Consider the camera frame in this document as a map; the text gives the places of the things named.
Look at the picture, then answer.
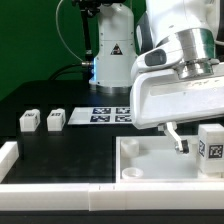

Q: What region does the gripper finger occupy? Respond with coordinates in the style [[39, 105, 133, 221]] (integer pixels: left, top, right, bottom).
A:
[[164, 122, 189, 154]]

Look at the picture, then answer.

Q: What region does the white sheet with AprilTags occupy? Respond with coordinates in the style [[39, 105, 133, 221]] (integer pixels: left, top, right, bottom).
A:
[[68, 107, 131, 125]]

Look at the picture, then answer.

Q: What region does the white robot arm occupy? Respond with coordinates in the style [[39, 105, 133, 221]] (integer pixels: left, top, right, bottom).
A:
[[90, 0, 224, 153]]

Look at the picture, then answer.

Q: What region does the white U-shaped obstacle fence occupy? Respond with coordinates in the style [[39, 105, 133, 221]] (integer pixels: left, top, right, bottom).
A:
[[0, 141, 224, 211]]

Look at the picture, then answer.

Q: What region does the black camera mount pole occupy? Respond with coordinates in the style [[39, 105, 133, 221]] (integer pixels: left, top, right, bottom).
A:
[[71, 0, 126, 80]]

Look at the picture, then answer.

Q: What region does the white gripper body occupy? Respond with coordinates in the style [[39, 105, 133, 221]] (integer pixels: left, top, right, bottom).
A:
[[130, 50, 224, 129]]

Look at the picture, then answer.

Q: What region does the grey cable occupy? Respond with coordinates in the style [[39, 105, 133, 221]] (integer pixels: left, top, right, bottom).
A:
[[55, 0, 84, 63]]

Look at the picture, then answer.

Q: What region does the black cable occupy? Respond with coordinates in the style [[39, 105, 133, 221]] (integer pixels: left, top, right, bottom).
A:
[[48, 63, 92, 82]]

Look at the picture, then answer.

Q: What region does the white square tabletop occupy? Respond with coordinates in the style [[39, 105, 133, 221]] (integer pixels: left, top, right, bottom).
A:
[[116, 136, 224, 183]]

